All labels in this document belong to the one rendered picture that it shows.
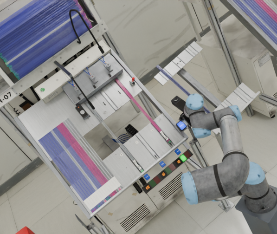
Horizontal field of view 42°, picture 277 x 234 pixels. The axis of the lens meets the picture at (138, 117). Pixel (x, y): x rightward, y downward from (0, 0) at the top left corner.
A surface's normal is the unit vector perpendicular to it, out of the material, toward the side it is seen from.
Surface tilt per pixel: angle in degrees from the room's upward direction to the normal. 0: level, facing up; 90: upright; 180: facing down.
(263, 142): 0
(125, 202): 90
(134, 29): 90
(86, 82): 43
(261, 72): 90
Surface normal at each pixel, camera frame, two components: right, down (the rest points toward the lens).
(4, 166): 0.45, 0.36
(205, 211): -0.44, -0.71
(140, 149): -0.01, -0.27
